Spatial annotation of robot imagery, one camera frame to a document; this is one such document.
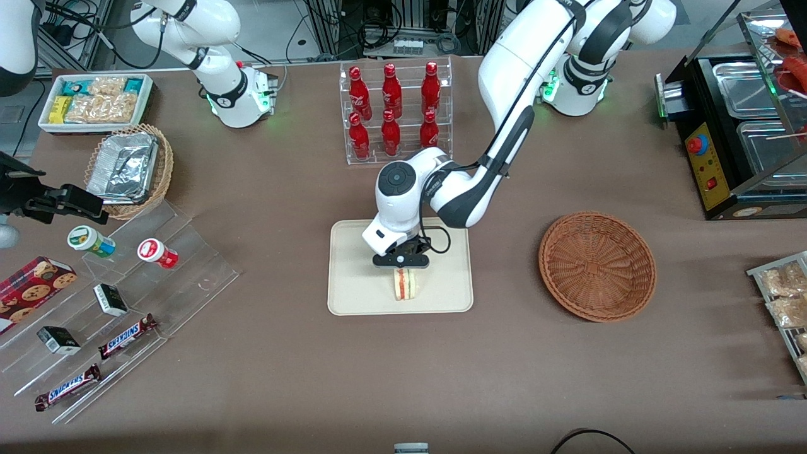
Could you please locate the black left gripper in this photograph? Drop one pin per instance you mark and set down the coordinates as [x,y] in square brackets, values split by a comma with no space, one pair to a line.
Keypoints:
[412,248]

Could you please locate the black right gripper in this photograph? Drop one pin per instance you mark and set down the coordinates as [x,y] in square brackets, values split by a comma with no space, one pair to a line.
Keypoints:
[14,193]

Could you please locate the triangular sandwich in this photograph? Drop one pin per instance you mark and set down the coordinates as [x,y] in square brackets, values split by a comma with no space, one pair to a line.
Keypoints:
[406,285]

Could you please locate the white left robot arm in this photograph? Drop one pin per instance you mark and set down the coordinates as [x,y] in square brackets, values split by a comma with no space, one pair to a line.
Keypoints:
[510,63]

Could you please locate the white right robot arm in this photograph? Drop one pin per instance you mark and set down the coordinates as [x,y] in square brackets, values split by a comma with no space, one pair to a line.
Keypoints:
[220,75]

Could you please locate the beige rectangular tray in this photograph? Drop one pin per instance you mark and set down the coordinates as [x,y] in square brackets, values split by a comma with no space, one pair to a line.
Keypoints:
[353,284]

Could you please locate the aluminium foil tray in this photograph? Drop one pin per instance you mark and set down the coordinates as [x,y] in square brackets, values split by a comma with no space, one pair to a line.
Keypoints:
[123,167]

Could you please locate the light oval wicker basket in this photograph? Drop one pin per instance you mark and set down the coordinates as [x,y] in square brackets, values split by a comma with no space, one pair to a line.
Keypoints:
[165,157]

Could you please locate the brown round wicker basket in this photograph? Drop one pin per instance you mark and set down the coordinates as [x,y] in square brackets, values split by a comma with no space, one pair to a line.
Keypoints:
[596,268]

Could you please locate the green lidded cup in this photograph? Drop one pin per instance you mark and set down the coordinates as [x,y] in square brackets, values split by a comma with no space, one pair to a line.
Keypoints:
[88,239]

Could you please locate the red cookie box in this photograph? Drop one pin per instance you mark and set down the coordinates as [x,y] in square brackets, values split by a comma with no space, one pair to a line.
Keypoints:
[31,290]

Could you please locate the yellow snack packet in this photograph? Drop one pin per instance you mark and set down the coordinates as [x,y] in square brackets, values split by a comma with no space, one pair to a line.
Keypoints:
[60,109]

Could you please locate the red lidded cup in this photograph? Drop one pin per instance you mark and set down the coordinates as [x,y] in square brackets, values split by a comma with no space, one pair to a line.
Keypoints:
[154,252]

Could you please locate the clear bag of crackers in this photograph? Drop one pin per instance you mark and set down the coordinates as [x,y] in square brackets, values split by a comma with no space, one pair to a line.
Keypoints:
[101,109]
[107,85]

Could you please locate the small black carton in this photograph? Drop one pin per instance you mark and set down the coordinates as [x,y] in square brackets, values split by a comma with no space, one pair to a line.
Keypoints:
[58,340]
[110,299]

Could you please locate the teal snack packet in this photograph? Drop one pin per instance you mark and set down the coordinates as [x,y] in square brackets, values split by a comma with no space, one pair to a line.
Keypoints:
[74,87]
[134,84]

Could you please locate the clear acrylic stepped display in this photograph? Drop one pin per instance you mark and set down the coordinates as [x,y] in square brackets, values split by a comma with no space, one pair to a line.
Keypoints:
[189,252]

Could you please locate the red cola bottle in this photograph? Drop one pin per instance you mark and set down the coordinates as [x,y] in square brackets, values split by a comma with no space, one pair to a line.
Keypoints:
[430,88]
[390,135]
[359,91]
[429,131]
[359,137]
[391,91]

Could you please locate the white plastic snack bin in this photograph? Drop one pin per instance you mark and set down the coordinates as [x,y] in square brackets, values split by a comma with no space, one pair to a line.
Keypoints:
[148,94]

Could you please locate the Snickers chocolate bar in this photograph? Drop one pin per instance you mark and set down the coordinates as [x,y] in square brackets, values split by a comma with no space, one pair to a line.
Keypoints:
[126,336]
[66,388]

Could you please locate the small grey box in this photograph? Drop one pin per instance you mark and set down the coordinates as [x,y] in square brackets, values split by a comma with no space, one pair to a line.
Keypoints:
[411,448]

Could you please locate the clear acrylic bottle rack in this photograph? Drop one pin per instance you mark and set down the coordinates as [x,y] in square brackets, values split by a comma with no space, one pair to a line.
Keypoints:
[406,63]

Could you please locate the white power strip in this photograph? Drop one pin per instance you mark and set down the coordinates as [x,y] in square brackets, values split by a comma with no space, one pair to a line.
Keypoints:
[408,45]

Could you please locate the black food warmer machine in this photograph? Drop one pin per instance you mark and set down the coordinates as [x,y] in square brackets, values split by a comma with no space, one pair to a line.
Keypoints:
[709,164]

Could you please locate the clear bag of snacks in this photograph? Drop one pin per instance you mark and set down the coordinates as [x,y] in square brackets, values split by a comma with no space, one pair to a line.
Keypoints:
[788,311]
[782,280]
[802,342]

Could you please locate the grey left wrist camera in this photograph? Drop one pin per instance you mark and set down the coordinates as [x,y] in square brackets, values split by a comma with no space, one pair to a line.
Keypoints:
[381,233]

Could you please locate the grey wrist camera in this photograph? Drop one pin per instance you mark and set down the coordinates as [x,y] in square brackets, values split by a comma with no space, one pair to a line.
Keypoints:
[6,233]
[381,233]

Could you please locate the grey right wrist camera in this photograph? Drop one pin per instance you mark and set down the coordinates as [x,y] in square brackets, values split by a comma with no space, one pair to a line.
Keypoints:
[6,233]

